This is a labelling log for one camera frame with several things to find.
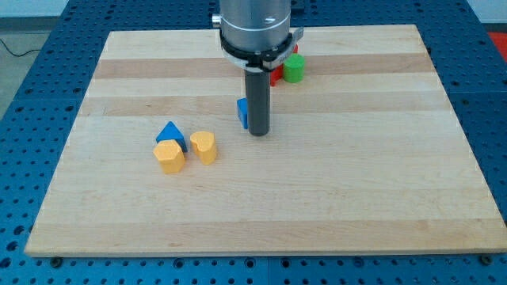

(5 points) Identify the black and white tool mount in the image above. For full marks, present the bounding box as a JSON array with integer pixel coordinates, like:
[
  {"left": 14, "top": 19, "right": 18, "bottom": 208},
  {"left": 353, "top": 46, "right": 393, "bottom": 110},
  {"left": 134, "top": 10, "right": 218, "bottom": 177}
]
[{"left": 219, "top": 27, "right": 304, "bottom": 73}]

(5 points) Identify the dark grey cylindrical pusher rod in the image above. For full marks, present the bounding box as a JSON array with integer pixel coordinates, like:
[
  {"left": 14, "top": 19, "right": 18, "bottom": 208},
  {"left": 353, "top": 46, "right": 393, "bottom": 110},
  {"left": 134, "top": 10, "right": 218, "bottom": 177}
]
[{"left": 245, "top": 70, "right": 270, "bottom": 136}]

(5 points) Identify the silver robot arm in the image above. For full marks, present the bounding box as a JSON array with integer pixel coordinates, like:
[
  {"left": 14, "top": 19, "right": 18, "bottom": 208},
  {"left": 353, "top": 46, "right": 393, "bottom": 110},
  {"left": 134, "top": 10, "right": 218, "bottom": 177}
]
[{"left": 212, "top": 0, "right": 304, "bottom": 136}]

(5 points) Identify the blue cube block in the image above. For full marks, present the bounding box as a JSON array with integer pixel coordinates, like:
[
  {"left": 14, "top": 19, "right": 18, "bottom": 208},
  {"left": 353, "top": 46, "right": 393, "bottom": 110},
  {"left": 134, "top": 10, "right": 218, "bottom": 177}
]
[{"left": 237, "top": 97, "right": 248, "bottom": 129}]

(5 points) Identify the blue triangle block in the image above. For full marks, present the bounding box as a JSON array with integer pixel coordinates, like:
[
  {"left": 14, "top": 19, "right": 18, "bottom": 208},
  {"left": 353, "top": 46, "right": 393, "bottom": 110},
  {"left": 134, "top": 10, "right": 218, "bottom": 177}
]
[{"left": 155, "top": 121, "right": 188, "bottom": 153}]

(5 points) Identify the red block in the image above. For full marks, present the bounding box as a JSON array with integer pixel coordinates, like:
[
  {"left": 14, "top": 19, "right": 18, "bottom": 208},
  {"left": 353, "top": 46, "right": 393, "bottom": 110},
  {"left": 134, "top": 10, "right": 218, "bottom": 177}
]
[{"left": 270, "top": 64, "right": 284, "bottom": 87}]

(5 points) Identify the green cylinder block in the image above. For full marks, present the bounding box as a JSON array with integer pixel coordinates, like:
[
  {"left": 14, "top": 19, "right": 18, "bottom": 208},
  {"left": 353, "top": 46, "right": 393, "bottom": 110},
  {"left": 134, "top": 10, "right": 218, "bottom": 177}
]
[{"left": 283, "top": 54, "right": 306, "bottom": 83}]

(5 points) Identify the yellow heart block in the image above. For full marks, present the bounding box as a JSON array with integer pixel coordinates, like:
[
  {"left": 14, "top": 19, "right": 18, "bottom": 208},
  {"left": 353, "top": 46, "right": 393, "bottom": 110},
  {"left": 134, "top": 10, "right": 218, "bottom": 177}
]
[{"left": 190, "top": 131, "right": 218, "bottom": 165}]

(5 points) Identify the yellow hexagon block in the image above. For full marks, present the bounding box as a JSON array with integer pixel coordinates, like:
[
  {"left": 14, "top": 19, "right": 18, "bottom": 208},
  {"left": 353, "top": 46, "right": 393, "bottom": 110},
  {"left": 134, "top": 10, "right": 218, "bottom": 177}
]
[{"left": 153, "top": 139, "right": 185, "bottom": 174}]

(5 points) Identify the wooden board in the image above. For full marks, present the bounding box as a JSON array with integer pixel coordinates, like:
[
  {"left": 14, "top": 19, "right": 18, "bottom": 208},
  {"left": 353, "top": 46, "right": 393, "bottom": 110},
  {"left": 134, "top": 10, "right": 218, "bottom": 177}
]
[{"left": 25, "top": 25, "right": 506, "bottom": 257}]

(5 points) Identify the red object at right edge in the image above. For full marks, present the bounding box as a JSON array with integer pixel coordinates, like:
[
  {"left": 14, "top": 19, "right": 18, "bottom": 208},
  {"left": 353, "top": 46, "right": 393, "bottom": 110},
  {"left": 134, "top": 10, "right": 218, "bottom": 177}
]
[{"left": 488, "top": 32, "right": 507, "bottom": 61}]

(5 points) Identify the black cable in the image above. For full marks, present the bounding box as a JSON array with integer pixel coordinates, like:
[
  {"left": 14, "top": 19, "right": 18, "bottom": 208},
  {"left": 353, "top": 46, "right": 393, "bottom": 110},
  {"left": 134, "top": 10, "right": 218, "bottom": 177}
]
[{"left": 0, "top": 38, "right": 42, "bottom": 58}]

